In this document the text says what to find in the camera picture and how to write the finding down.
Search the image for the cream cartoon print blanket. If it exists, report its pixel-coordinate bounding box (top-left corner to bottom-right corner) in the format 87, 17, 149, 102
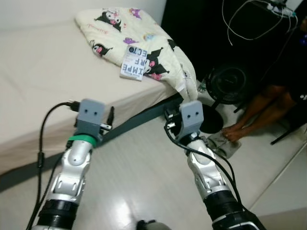
74, 7, 198, 99

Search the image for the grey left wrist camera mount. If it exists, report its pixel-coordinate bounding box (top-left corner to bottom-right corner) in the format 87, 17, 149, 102
74, 99, 105, 139

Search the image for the white power strip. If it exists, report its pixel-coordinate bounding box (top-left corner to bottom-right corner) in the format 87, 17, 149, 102
266, 0, 294, 17

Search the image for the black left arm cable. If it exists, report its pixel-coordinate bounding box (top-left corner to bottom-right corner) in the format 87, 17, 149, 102
26, 101, 80, 230

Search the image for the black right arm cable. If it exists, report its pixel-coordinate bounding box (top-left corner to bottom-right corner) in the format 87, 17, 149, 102
164, 120, 245, 211

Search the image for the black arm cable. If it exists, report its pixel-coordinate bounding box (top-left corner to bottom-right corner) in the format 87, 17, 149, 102
164, 120, 245, 211
26, 101, 80, 230

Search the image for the seated person in black shorts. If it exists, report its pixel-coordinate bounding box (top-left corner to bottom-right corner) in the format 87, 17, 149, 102
223, 19, 307, 143

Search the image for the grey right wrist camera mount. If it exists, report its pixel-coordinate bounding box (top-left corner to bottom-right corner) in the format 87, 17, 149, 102
178, 100, 204, 139

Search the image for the grey slipper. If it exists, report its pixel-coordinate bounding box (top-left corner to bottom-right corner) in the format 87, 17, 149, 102
207, 134, 231, 147
213, 141, 243, 159

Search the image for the white hanging cable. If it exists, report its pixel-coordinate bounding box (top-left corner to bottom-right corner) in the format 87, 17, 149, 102
223, 0, 298, 46

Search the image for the black floor fan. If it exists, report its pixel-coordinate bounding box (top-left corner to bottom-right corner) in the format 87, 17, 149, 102
199, 65, 250, 135

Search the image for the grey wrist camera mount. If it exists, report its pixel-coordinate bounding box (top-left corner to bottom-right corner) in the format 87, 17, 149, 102
74, 99, 105, 139
178, 100, 204, 139

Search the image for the white book with blue letters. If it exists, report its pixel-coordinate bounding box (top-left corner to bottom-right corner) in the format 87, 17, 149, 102
119, 46, 149, 81

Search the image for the mattress with cream sheet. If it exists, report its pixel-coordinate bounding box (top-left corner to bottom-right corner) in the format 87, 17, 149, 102
0, 19, 192, 175

